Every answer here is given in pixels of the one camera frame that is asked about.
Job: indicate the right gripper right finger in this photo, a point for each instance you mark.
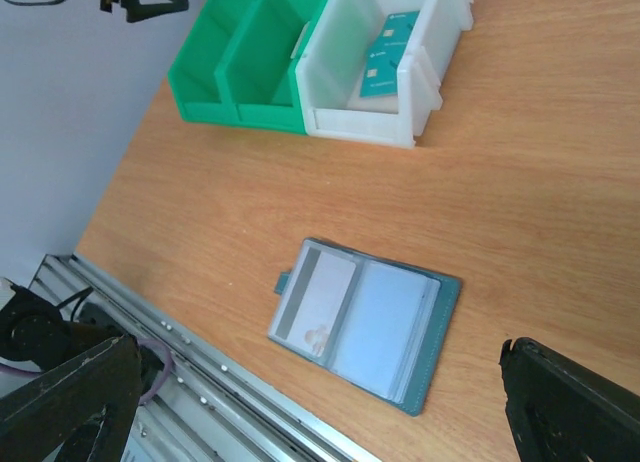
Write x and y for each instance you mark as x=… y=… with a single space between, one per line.
x=558 y=410

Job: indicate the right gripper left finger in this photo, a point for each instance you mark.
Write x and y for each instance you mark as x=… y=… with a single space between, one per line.
x=83 y=409

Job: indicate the teal leather card holder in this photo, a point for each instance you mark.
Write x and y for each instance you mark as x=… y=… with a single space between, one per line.
x=391 y=328

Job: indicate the white card with stripe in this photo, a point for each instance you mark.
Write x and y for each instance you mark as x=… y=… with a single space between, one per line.
x=312 y=299

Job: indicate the teal card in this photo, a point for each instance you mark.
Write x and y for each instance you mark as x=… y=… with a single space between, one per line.
x=396 y=30
x=380 y=72

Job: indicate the teal card in bin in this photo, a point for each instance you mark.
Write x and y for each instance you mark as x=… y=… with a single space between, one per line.
x=396 y=30

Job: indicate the left green bin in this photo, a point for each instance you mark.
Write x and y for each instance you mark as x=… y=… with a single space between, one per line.
x=192 y=79

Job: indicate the green bin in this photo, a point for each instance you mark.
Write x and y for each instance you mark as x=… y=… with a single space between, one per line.
x=258 y=72
x=192 y=79

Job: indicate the middle green bin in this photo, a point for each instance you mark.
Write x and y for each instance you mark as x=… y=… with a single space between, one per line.
x=258 y=72

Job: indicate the white translucent bin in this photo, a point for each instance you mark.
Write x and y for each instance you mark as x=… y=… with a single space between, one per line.
x=330 y=72

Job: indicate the aluminium front rail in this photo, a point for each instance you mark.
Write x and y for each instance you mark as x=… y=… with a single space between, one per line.
x=210 y=408

